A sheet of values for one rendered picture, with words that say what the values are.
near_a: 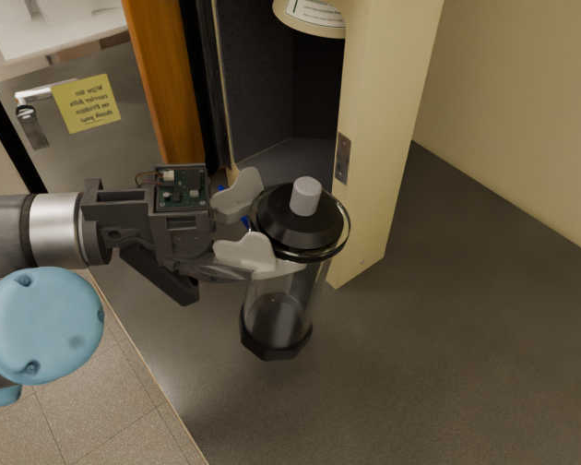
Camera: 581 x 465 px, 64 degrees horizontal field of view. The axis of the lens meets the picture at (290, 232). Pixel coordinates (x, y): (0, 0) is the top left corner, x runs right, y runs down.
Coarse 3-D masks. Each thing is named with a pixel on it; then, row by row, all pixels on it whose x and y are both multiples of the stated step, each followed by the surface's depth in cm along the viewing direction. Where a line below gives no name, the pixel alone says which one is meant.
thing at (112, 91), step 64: (0, 0) 53; (64, 0) 57; (128, 0) 60; (0, 64) 58; (64, 64) 61; (128, 64) 65; (64, 128) 67; (128, 128) 72; (192, 128) 78; (64, 192) 74
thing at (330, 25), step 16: (288, 0) 55; (304, 0) 53; (320, 0) 52; (288, 16) 55; (304, 16) 53; (320, 16) 53; (336, 16) 52; (304, 32) 54; (320, 32) 53; (336, 32) 53
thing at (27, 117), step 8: (24, 112) 62; (32, 112) 62; (24, 120) 62; (32, 120) 62; (24, 128) 63; (32, 128) 63; (40, 128) 64; (32, 136) 64; (40, 136) 64; (32, 144) 65; (40, 144) 65; (48, 144) 66
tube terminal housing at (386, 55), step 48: (336, 0) 45; (384, 0) 43; (432, 0) 47; (384, 48) 47; (432, 48) 52; (384, 96) 52; (336, 144) 57; (384, 144) 58; (336, 192) 62; (384, 192) 66; (384, 240) 76; (336, 288) 75
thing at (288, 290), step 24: (264, 192) 50; (336, 240) 47; (312, 264) 48; (264, 288) 52; (288, 288) 50; (312, 288) 52; (264, 312) 55; (288, 312) 54; (312, 312) 57; (264, 336) 58; (288, 336) 58
